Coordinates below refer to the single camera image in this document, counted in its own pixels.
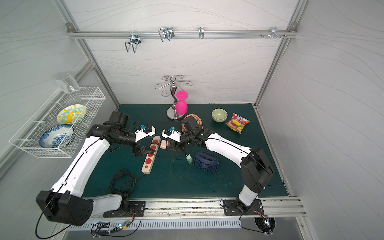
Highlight aluminium top rail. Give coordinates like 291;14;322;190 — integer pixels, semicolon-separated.
68;29;299;40

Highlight orange desk fan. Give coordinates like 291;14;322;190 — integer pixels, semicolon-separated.
182;114;203;134

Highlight white wire basket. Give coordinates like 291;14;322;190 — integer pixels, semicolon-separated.
9;87;106;158

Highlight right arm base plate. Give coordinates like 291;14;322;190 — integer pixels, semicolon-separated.
220;199;265;216

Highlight black power strip cord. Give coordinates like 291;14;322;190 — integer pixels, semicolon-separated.
108;168;147;199

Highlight blue white patterned plate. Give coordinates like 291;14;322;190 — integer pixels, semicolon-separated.
39;125;74;148

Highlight green bowl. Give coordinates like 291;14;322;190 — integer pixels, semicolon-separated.
212;109;228;123

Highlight yellow green patterned plate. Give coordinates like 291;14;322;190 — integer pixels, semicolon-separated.
57;104;87;125

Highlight clear glass cup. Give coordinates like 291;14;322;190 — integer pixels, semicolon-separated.
55;73;80;94

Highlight white red power strip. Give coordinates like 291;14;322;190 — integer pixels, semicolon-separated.
142;136;161;175

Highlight small metal hook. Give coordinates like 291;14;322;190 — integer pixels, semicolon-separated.
198;27;204;40

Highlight metal wire hook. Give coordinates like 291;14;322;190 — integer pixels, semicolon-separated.
158;27;175;42

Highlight pink USB power adapter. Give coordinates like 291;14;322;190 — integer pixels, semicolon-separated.
160;140;170;150

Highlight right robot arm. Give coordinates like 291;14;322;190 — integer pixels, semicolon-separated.
162;116;274;212

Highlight black blue fan cable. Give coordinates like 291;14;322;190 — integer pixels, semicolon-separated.
173;158;221;187

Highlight chrome cup holder stand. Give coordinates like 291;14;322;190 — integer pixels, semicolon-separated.
154;74;193;122

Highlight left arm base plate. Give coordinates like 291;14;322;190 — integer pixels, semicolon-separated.
103;201;146;218

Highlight metal bracket hook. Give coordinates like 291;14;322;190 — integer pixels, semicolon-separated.
260;27;287;39

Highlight pink plastic goblet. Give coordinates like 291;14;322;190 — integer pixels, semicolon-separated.
176;91;189;115

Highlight aluminium front rail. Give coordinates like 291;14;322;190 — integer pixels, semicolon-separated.
126;197;307;220

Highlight metal double hook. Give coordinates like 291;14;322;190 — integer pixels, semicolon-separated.
125;32;141;54

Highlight black orange fan cable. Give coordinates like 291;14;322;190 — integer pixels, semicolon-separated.
155;148;193;161

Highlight aluminium rail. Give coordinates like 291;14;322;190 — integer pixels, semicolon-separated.
126;197;307;220
68;29;299;40

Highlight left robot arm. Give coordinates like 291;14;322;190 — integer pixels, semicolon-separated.
36;112;156;226

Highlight green USB power adapter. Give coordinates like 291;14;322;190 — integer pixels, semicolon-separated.
186;154;194;165

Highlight navy blue desk fan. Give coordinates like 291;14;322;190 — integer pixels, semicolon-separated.
194;152;220;173

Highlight colourful snack bag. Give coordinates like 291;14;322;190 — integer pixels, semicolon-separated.
226;113;250;134

